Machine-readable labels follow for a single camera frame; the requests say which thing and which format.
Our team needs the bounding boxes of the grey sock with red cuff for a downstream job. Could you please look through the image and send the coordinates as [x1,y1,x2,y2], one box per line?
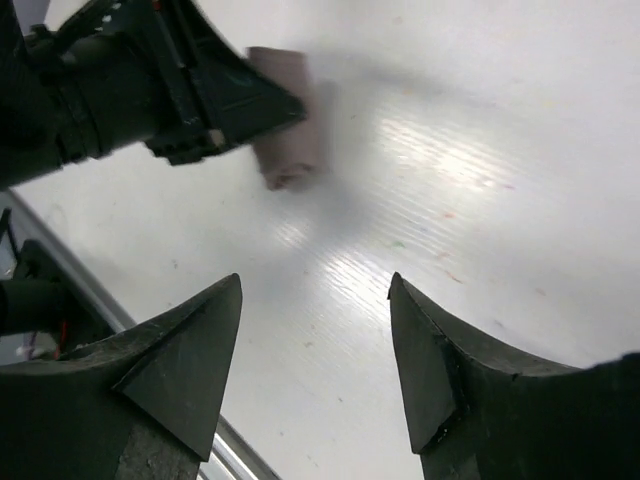
[247,46,328,191]

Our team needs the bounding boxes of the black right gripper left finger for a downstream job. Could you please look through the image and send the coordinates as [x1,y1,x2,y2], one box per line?
[1,274,242,479]

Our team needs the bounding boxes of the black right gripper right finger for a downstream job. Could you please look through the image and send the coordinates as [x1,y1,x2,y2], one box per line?
[388,275,639,479]

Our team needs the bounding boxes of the aluminium frame rail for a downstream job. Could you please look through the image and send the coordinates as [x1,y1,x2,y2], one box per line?
[1,193,274,479]

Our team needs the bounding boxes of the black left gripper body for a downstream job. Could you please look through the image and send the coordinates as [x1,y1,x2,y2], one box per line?
[1,1,306,188]

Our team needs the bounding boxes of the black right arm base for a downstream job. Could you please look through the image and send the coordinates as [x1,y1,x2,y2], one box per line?
[1,208,115,361]

